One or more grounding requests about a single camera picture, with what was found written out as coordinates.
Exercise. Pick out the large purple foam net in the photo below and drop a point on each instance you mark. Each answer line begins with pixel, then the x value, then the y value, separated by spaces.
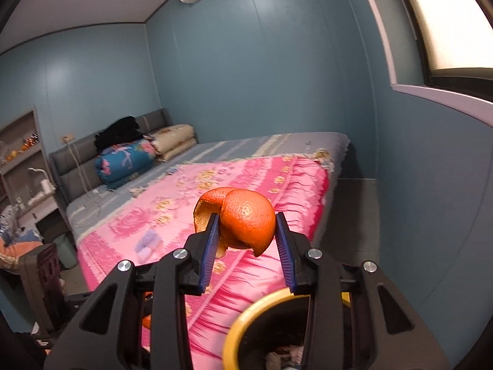
pixel 149 239

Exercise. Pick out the wall socket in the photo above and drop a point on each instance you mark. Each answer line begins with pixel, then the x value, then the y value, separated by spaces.
pixel 68 138

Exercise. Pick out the beige pillows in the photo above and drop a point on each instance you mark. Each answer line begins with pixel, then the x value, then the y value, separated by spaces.
pixel 175 140

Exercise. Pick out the bed with grey headboard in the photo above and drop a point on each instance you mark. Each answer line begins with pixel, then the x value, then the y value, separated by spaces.
pixel 238 146

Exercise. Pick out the window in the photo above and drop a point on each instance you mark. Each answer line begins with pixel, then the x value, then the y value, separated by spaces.
pixel 454 19

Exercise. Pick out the white bedside table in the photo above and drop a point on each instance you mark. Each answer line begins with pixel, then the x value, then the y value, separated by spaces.
pixel 38 210

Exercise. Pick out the pale plastic basket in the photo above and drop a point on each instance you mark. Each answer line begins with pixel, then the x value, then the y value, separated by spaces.
pixel 64 250

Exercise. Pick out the pile of colourful cloth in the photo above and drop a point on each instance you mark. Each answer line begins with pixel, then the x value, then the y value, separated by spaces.
pixel 17 239

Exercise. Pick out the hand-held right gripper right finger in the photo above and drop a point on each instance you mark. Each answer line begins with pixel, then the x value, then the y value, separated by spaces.
pixel 285 254

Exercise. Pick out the wall shelf unit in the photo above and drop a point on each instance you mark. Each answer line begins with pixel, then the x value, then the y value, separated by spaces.
pixel 23 131

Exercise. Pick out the grey padded headboard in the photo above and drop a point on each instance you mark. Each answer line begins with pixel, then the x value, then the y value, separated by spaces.
pixel 77 158

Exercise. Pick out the blue floral folded quilt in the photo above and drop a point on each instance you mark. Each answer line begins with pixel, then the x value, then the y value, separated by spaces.
pixel 123 164

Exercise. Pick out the pink floral blanket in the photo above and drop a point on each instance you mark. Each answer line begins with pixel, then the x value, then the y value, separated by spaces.
pixel 173 219

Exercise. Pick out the yellow trash bin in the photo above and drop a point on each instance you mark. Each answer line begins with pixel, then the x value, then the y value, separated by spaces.
pixel 231 339

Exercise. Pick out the round orange peel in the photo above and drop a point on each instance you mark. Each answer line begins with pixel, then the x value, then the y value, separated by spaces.
pixel 246 219

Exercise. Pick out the lobed orange peel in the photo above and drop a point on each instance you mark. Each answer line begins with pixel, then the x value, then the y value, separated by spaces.
pixel 147 320

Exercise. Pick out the black cloth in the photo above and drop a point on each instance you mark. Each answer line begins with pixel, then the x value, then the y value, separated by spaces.
pixel 117 133

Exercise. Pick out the brown plastic stool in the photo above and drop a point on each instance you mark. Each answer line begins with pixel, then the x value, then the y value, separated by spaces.
pixel 40 277

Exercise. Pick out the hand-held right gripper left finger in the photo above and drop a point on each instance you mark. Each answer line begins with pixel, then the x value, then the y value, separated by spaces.
pixel 210 254

